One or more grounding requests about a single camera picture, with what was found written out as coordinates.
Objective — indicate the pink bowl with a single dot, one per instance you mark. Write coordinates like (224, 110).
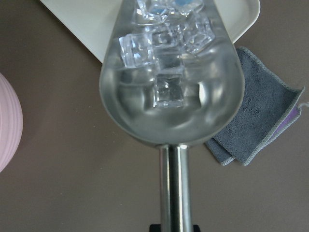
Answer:
(11, 122)

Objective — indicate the grey folded cloth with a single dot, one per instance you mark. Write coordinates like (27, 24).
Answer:
(269, 107)

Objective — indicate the cream serving tray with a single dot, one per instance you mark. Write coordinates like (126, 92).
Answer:
(92, 21)

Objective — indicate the steel ice scoop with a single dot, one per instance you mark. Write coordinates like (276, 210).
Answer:
(213, 89)

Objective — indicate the ice cubes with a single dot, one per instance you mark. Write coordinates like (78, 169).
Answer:
(168, 29)

